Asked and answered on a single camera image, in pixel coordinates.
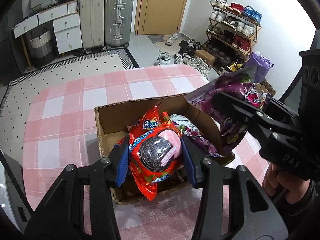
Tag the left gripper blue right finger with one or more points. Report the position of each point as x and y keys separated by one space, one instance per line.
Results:
x=187 y=161

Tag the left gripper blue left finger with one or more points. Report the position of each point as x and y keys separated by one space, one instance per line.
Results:
x=122 y=160

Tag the purple white snack bag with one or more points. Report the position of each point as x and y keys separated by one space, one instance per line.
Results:
x=204 y=144

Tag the red oreo cookie packet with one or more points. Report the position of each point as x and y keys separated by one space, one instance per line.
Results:
x=153 y=158

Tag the red orange chips bag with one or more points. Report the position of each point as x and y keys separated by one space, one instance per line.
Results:
x=149 y=121

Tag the purple grape snack bag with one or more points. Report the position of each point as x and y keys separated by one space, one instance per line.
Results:
x=231 y=100

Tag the person's right hand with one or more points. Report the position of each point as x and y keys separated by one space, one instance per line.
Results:
x=296 y=187

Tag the white silver snack bag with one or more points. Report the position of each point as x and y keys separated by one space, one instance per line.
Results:
x=183 y=124

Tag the printed cardboard box on floor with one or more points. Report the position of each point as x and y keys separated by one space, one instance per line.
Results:
x=265 y=87

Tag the purple plastic bag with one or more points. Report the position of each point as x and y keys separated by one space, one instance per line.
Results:
x=259 y=64

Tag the white trash bin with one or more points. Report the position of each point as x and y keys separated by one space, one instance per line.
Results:
x=228 y=69

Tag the small brown cardboard box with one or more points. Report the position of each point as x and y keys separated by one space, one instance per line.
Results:
x=205 y=56

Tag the wooden shoe rack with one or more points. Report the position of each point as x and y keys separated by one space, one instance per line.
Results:
x=232 y=33

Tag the dotted white rug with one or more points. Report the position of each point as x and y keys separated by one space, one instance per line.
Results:
x=16 y=98

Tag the striped laundry basket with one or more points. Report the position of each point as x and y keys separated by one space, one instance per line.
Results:
x=42 y=48

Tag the wooden door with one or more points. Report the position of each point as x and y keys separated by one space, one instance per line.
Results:
x=159 y=17

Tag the silver grey suitcase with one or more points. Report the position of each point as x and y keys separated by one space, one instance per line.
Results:
x=117 y=23

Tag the white drawer desk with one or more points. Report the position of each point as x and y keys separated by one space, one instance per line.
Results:
x=63 y=21

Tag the beige suitcase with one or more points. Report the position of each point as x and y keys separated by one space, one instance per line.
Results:
x=92 y=23

